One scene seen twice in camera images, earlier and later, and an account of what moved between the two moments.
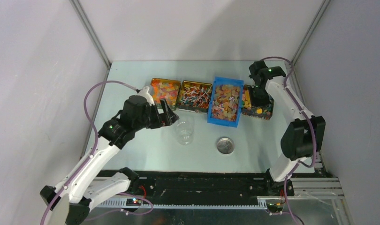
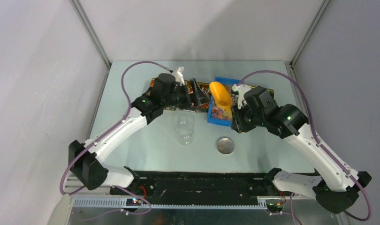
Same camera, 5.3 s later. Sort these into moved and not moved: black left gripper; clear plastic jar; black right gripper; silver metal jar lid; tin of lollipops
Moved: black left gripper; black right gripper
Not moved: clear plastic jar; tin of lollipops; silver metal jar lid
